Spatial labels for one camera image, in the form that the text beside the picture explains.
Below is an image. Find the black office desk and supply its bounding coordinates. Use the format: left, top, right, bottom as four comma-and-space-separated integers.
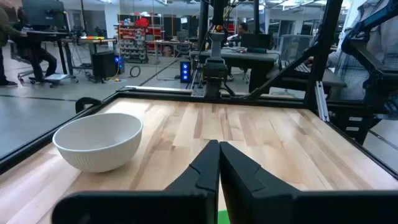
189, 49, 280, 94

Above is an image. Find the black equipment stand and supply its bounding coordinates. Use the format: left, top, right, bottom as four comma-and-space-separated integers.
340, 0, 398, 146

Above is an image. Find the grey mesh office chair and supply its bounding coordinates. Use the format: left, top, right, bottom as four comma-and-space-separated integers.
277, 34, 315, 63

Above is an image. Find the person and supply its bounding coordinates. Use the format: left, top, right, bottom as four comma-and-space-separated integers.
0, 6, 19, 88
326, 0, 398, 103
235, 22, 251, 47
12, 6, 58, 83

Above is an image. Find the blue lit computer tower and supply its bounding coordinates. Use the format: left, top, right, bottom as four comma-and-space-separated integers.
179, 60, 192, 84

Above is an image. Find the black computer monitor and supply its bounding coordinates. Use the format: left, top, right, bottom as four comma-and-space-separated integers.
21, 0, 71, 32
241, 32, 271, 50

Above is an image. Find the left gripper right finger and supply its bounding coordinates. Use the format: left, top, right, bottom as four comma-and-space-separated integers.
220, 141, 398, 224

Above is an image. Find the black table clamp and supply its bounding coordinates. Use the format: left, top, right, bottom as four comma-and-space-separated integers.
75, 96, 103, 114

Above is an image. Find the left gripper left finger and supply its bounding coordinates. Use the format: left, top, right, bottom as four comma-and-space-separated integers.
51, 139, 221, 224

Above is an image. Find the green plastic bowl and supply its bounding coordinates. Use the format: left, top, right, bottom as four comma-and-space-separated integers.
217, 210, 231, 224

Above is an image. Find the black computer tower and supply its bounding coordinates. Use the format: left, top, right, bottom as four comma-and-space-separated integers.
91, 51, 125, 80

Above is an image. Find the silver metal bracket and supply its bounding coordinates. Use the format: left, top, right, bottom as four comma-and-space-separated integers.
314, 80, 330, 123

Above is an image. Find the red bin storage shelf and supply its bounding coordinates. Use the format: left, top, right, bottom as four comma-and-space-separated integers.
118, 15, 162, 63

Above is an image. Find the wooden top workbench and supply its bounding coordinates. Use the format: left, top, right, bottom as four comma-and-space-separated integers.
60, 37, 118, 68

